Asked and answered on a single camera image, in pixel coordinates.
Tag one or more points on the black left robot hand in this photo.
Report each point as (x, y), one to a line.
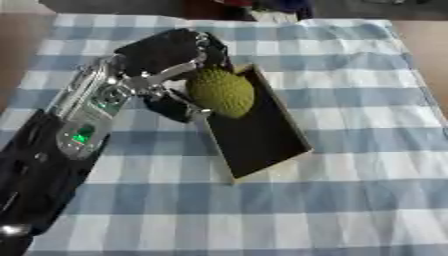
(163, 55)

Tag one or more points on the green knitted ball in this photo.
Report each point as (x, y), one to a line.
(221, 90)

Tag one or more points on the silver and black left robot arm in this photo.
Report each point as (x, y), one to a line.
(70, 126)

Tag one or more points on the tan cardboard box black inside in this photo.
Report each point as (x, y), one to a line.
(262, 133)

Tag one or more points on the person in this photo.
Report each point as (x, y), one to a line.
(262, 8)

